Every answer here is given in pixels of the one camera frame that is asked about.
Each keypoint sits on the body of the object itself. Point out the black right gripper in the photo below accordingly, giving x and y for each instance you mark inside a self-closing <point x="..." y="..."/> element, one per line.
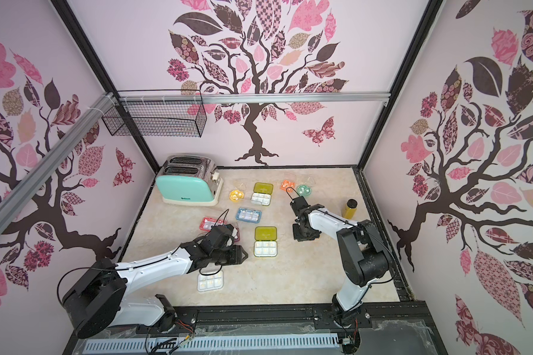
<point x="302" y="228"/>

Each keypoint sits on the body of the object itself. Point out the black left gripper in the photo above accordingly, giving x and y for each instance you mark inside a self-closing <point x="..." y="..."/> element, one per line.
<point x="238" y="255"/>

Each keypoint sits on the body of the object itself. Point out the green lid white pillbox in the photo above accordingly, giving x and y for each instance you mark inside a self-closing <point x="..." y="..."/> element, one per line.
<point x="265" y="244"/>

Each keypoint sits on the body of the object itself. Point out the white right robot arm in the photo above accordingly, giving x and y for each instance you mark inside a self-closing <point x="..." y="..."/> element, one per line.
<point x="364" y="257"/>

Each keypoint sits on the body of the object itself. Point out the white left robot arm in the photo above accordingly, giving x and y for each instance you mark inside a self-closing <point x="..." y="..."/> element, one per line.
<point x="103" y="296"/>

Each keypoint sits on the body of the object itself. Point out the magenta small pillbox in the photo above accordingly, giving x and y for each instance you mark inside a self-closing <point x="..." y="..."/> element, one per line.
<point x="236" y="233"/>

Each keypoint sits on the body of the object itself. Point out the red rectangular pillbox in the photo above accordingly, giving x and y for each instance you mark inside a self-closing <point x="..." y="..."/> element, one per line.
<point x="207" y="223"/>

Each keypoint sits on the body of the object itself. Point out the clear white pillbox front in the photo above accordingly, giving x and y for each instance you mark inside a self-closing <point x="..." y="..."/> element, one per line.
<point x="210" y="281"/>

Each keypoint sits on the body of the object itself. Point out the green round pillbox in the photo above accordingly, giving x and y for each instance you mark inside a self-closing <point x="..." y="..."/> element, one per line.
<point x="305" y="185"/>

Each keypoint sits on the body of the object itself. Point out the blue rectangular pillbox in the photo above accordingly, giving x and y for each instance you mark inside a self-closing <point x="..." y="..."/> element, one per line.
<point x="248" y="215"/>

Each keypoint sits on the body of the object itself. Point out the yellow bottle black cap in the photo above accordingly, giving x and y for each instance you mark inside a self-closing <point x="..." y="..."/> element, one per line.
<point x="350" y="209"/>

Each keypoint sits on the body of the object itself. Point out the olive lid pillbox back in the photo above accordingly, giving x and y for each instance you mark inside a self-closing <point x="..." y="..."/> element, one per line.
<point x="262" y="194"/>

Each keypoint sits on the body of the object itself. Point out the yellow round pillbox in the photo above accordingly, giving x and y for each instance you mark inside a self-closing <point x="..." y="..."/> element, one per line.
<point x="237" y="190"/>

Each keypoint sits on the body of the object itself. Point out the mint green toaster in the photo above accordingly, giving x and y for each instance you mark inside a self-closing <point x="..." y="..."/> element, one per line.
<point x="189" y="180"/>

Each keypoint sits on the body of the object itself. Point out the white slotted cable duct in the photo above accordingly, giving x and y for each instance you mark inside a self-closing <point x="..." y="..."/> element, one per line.
<point x="163" y="345"/>

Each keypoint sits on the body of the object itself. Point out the black wire basket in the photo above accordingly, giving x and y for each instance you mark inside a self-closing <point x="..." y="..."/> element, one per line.
<point x="157" y="113"/>

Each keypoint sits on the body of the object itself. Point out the aluminium rail back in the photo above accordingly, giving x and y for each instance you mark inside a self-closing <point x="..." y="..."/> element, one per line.
<point x="296" y="97"/>

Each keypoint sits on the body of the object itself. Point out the aluminium rail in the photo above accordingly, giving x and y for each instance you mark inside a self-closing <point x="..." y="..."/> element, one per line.
<point x="296" y="97"/>
<point x="36" y="178"/>

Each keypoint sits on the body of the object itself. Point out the aluminium rail left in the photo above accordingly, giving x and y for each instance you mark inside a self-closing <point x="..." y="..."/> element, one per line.
<point x="36" y="178"/>

